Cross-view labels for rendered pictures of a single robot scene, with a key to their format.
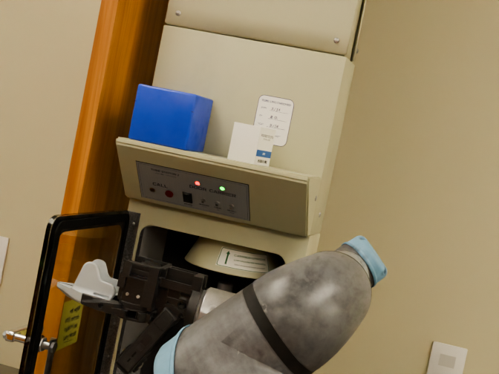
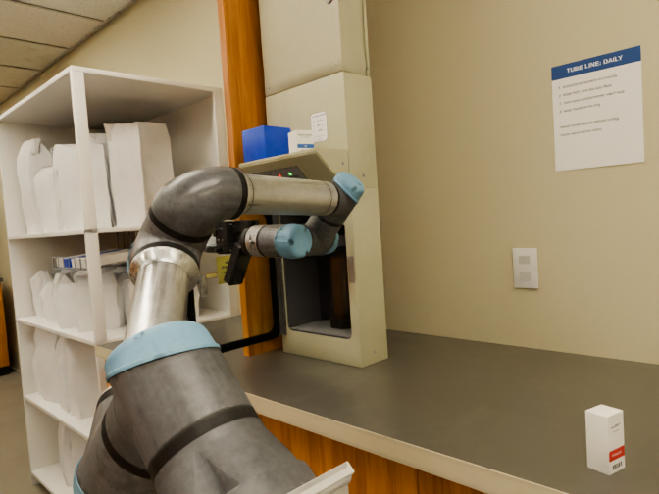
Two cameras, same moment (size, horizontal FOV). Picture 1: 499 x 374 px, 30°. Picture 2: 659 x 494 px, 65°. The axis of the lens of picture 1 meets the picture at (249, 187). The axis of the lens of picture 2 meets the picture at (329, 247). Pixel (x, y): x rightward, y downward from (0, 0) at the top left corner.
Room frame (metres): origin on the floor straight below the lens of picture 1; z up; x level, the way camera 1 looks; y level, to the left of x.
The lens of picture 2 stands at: (0.34, -0.76, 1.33)
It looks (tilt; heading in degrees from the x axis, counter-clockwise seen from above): 3 degrees down; 32
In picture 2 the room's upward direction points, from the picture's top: 4 degrees counter-clockwise
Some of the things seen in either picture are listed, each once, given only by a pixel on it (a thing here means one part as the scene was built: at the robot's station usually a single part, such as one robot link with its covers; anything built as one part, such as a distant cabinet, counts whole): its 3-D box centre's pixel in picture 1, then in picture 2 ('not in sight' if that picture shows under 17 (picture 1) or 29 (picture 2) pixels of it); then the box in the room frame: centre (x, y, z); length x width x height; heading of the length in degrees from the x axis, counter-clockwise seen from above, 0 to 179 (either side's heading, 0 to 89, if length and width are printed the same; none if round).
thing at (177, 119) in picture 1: (171, 119); (267, 145); (1.52, 0.15, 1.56); 0.10 x 0.10 x 0.09; 77
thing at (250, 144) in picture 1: (252, 144); (301, 143); (1.49, 0.01, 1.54); 0.05 x 0.05 x 0.06; 60
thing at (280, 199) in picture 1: (214, 187); (291, 175); (1.50, 0.06, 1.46); 0.32 x 0.12 x 0.10; 77
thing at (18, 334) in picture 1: (32, 335); not in sight; (1.37, 0.27, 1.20); 0.10 x 0.05 x 0.03; 167
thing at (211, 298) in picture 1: (213, 315); (260, 241); (1.30, 0.01, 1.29); 0.08 x 0.05 x 0.08; 171
